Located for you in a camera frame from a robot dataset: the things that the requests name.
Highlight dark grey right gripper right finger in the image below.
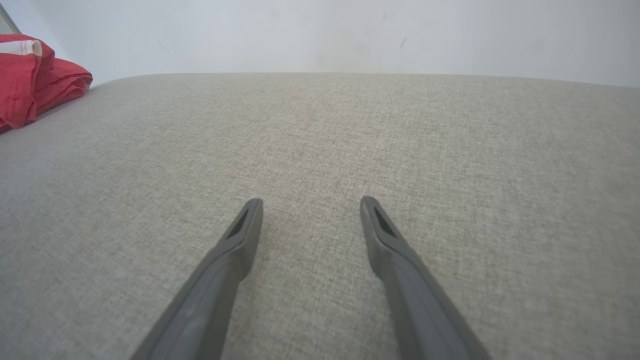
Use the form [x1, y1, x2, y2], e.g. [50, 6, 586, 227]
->
[359, 195, 492, 360]

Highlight grey metal frame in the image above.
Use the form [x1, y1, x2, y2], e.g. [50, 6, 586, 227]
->
[0, 4, 22, 35]

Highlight grey fabric sofa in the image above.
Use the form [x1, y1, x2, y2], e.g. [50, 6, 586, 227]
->
[0, 73, 640, 360]

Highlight red Bulls jersey white sleeves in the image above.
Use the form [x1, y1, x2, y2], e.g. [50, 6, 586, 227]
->
[0, 34, 94, 133]

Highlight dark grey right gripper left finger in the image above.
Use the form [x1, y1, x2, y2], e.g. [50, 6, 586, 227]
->
[131, 198, 264, 360]

